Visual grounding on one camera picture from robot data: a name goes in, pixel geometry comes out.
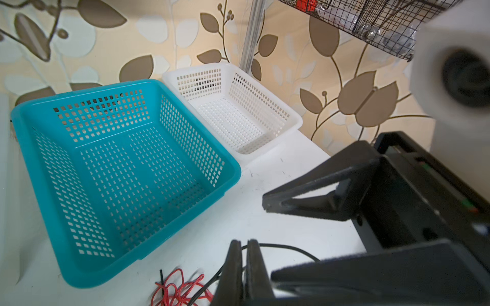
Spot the tangled cable pile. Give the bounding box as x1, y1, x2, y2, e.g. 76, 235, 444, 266
150, 267, 214, 306

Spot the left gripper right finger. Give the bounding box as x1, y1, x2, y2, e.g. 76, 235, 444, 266
244, 240, 276, 300

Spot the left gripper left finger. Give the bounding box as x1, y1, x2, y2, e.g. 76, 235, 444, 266
210, 240, 243, 306

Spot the side black wire basket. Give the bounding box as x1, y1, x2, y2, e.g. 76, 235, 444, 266
283, 1, 460, 61

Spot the teal plastic basket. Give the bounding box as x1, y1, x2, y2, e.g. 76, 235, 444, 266
11, 79, 241, 288

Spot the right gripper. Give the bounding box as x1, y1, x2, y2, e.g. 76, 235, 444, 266
262, 131, 489, 305

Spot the right white plastic basket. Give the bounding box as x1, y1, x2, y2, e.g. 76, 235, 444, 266
162, 62, 302, 168

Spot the red item in side basket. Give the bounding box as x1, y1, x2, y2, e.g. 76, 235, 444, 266
296, 0, 318, 13

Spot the black cable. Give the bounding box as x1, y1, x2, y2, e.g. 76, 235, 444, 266
185, 242, 320, 306

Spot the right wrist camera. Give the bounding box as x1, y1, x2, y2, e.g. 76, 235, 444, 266
410, 1, 489, 200

